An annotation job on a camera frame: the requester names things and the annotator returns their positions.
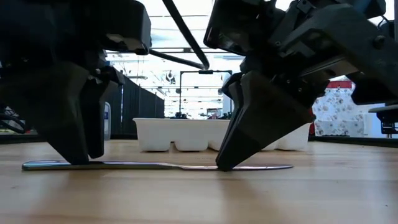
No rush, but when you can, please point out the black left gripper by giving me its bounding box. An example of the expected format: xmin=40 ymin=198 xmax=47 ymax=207
xmin=0 ymin=0 xmax=152 ymax=166

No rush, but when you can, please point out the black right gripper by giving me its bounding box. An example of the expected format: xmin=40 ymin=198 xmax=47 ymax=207
xmin=242 ymin=0 xmax=398 ymax=108

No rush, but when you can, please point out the iridescent table knife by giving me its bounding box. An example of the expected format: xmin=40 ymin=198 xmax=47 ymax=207
xmin=21 ymin=160 xmax=295 ymax=172

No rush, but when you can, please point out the blue-capped spray bottle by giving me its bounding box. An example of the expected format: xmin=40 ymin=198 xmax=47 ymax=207
xmin=103 ymin=101 xmax=112 ymax=141

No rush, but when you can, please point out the white pillar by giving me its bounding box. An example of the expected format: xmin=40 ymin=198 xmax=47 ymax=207
xmin=222 ymin=93 xmax=233 ymax=116

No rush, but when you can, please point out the black partition curtain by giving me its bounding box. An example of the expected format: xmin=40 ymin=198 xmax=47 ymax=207
xmin=105 ymin=76 xmax=165 ymax=139

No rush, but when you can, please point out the red storage bin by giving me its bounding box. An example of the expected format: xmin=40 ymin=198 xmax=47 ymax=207
xmin=326 ymin=80 xmax=353 ymax=90

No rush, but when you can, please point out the white cutlery tray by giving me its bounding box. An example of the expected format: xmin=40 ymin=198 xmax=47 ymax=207
xmin=132 ymin=118 xmax=312 ymax=152

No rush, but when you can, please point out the floral patterned cloth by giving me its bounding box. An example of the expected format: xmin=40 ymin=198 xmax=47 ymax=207
xmin=312 ymin=88 xmax=365 ymax=138

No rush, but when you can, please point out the grey laptop desk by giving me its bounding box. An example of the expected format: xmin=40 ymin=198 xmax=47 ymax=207
xmin=368 ymin=104 xmax=398 ymax=135

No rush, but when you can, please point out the background black camera frame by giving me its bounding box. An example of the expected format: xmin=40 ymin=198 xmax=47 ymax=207
xmin=179 ymin=70 xmax=233 ymax=119

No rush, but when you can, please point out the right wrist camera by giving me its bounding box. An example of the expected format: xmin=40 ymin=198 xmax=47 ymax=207
xmin=203 ymin=0 xmax=280 ymax=57

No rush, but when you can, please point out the ceiling cable reel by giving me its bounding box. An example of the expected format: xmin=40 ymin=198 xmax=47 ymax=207
xmin=164 ymin=70 xmax=177 ymax=85

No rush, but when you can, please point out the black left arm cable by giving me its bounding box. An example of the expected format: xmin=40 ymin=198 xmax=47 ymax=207
xmin=149 ymin=0 xmax=211 ymax=71

